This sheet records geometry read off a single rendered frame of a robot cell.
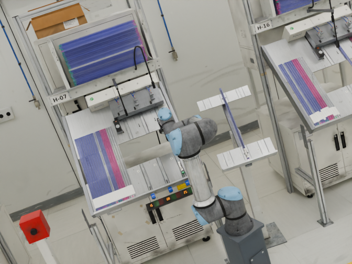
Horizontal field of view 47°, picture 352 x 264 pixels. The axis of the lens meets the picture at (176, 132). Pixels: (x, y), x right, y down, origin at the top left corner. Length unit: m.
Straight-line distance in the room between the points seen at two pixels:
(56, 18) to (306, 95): 1.76
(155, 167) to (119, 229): 0.60
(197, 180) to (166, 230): 1.07
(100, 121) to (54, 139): 1.71
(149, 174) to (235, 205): 0.66
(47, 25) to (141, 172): 1.21
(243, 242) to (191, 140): 0.63
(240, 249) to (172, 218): 0.88
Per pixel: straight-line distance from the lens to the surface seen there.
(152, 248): 3.05
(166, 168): 2.53
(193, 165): 1.94
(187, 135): 1.87
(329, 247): 2.88
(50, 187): 4.59
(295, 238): 2.99
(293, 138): 3.04
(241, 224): 2.16
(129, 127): 2.67
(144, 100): 2.68
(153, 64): 2.76
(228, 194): 2.09
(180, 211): 2.94
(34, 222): 2.68
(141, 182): 2.52
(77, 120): 2.77
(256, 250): 2.27
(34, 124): 4.36
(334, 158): 3.27
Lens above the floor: 1.83
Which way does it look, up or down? 20 degrees down
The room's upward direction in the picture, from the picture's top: 18 degrees counter-clockwise
